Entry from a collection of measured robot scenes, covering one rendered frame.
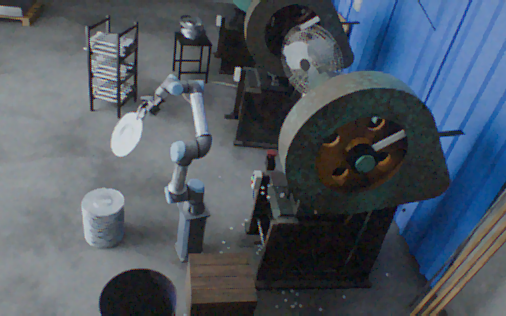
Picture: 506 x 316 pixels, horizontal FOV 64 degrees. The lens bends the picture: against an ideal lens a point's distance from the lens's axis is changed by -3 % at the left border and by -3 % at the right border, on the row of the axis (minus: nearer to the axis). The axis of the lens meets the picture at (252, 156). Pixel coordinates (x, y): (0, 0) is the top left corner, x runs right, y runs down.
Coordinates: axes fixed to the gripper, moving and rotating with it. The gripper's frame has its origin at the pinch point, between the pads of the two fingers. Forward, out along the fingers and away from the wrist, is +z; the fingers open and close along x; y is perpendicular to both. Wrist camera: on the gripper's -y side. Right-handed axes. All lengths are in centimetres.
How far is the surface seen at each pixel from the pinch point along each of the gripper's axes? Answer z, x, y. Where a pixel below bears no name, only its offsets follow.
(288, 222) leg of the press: -12, 71, 92
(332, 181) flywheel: -47, 40, 110
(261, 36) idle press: -113, 84, -45
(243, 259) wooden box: 27, 73, 83
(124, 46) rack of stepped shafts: -31, 68, -161
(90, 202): 71, 31, -16
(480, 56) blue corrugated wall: -188, 102, 109
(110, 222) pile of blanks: 72, 41, 2
